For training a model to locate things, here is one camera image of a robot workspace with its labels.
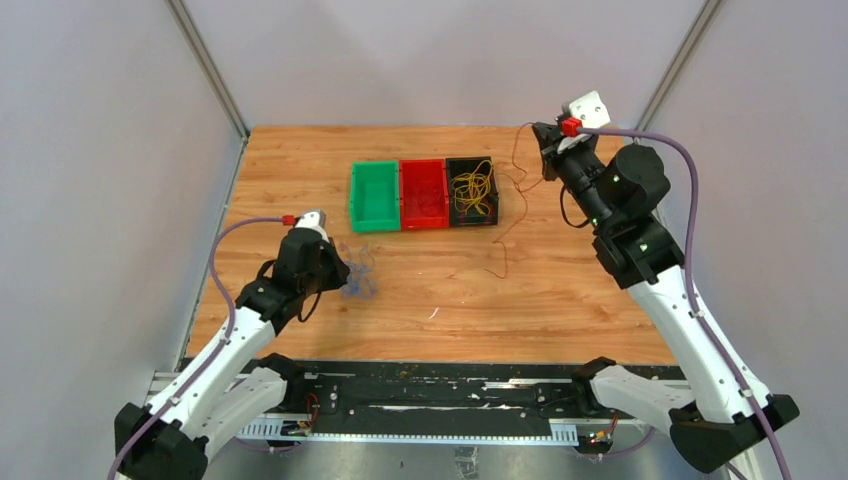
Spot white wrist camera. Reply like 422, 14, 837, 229
560, 90, 611, 138
294, 209, 330, 241

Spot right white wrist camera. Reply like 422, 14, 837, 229
560, 90, 611, 138

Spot green plastic bin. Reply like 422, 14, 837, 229
349, 161, 401, 233

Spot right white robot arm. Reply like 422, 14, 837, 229
532, 118, 799, 473

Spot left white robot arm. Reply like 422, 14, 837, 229
107, 211, 349, 479

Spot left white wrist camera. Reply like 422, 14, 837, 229
294, 209, 330, 241

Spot aluminium frame post left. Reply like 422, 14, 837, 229
164, 0, 250, 144

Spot yellow cables in black bin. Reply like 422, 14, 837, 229
450, 168, 498, 219

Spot red plastic bin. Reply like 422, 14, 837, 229
399, 158, 450, 230

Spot aluminium frame post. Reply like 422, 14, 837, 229
635, 0, 725, 131
164, 0, 250, 144

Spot aluminium frame post right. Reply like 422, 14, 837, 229
635, 0, 725, 131

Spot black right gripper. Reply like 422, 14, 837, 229
533, 122, 613, 232

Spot red cable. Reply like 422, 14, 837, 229
483, 122, 548, 280

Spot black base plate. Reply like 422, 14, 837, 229
218, 357, 710, 439

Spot black plastic bin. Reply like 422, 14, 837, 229
446, 156, 499, 227

